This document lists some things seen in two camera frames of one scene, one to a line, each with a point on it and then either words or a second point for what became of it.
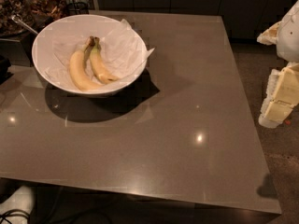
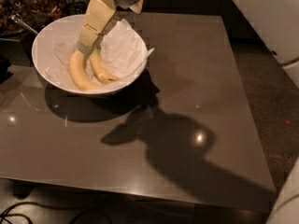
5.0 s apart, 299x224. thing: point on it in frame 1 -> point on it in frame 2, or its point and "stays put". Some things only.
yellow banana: x=97 y=64 stays put
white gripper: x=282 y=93 -> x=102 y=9
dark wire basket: x=77 y=8 stays put
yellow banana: x=77 y=67 stays put
